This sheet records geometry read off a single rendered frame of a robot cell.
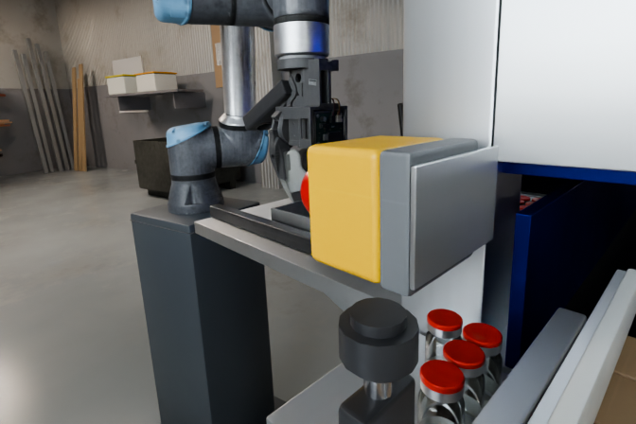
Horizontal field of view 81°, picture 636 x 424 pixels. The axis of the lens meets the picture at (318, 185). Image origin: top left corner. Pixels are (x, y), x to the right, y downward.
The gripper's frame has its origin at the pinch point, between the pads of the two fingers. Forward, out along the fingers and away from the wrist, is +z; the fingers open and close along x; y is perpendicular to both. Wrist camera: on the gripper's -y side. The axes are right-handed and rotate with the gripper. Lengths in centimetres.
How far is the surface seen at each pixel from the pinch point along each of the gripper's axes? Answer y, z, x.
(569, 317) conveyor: 38.5, -2.7, -13.4
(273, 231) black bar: 4.3, 2.1, -8.0
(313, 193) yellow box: 26.9, -9.3, -21.5
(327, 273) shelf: 16.5, 3.2, -10.1
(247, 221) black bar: -1.7, 2.1, -8.0
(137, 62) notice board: -651, -83, 206
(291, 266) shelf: 11.5, 3.8, -10.9
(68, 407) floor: -107, 94, -23
